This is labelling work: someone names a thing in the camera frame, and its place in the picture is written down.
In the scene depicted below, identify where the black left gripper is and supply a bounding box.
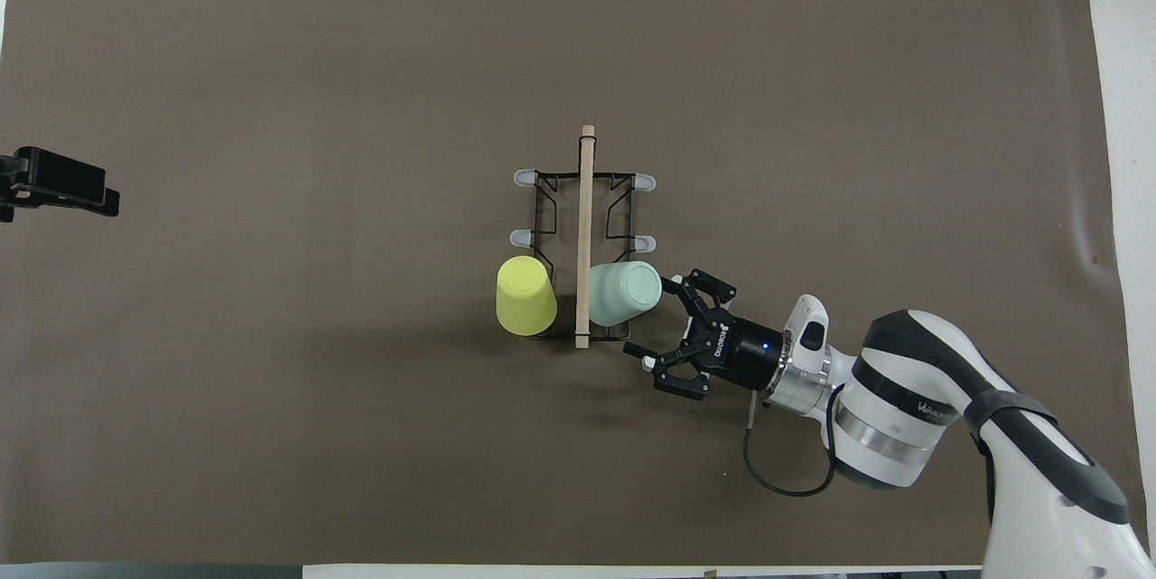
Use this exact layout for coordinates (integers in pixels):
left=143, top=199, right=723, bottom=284
left=0, top=146, right=120, bottom=223

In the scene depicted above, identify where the pale green plastic cup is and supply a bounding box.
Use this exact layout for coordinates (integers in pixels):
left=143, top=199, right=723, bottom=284
left=589, top=260, right=663, bottom=327

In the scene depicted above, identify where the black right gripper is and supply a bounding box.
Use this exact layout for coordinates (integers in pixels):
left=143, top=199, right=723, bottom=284
left=623, top=269, right=785, bottom=401

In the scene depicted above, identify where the brown paper table mat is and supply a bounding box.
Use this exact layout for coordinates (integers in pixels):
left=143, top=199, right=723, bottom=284
left=0, top=0, right=1150, bottom=566

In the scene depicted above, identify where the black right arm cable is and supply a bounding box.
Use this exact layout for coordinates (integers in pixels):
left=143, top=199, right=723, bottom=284
left=743, top=388, right=846, bottom=498

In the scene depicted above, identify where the black wire cup rack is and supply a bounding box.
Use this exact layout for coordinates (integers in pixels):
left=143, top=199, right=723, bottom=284
left=513, top=124, right=657, bottom=351

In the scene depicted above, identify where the yellow plastic cup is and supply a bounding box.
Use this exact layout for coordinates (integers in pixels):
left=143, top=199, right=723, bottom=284
left=495, top=255, right=559, bottom=338

